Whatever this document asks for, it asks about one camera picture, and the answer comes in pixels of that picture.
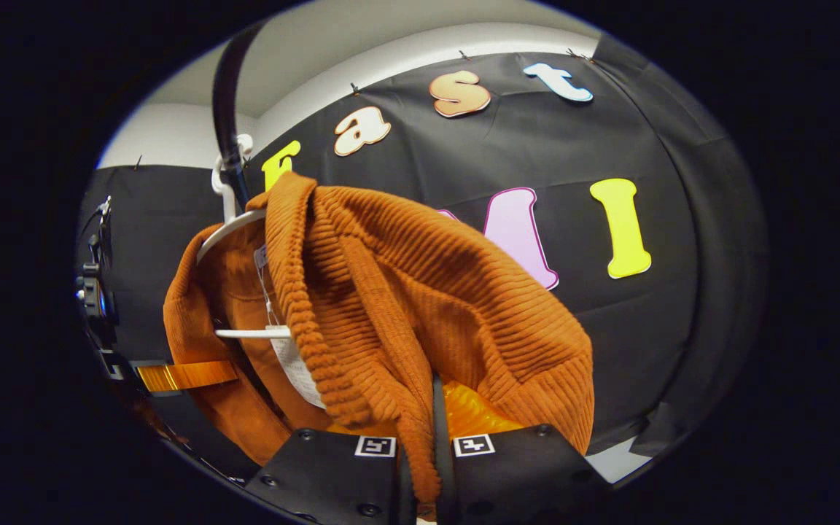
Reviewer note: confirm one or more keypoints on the black clothes rack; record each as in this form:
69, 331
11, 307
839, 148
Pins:
224, 109

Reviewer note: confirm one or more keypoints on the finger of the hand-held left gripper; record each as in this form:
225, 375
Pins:
187, 375

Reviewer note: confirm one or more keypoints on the white plastic clothes hanger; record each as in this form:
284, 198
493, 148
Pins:
252, 333

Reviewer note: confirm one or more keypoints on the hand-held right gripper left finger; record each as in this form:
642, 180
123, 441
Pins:
332, 481

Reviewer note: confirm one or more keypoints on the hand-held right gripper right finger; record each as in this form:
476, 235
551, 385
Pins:
522, 481

